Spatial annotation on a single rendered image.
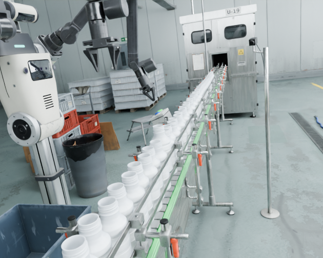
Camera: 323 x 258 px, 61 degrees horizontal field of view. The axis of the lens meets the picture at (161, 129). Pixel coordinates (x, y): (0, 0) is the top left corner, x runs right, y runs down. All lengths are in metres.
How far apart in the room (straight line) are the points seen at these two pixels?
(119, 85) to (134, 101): 0.59
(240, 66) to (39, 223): 4.92
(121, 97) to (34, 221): 6.77
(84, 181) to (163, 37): 8.97
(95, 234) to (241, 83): 5.27
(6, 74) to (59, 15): 12.06
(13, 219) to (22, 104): 0.46
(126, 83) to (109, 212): 7.20
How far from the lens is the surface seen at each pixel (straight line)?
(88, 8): 0.93
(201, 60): 5.61
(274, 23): 11.21
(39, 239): 1.23
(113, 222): 0.55
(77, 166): 3.07
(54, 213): 1.11
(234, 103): 5.69
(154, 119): 1.49
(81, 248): 0.45
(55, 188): 1.43
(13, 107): 1.33
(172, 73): 11.38
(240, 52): 5.59
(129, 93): 7.70
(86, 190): 3.18
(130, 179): 0.63
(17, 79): 1.27
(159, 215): 0.78
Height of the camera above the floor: 1.42
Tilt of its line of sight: 15 degrees down
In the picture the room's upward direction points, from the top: 7 degrees counter-clockwise
